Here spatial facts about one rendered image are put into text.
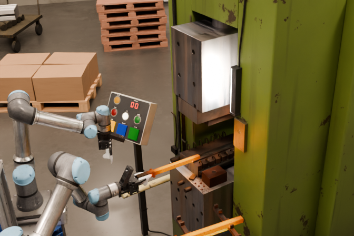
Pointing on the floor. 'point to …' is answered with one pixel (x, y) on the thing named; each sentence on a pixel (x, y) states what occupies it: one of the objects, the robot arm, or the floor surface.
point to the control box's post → (141, 192)
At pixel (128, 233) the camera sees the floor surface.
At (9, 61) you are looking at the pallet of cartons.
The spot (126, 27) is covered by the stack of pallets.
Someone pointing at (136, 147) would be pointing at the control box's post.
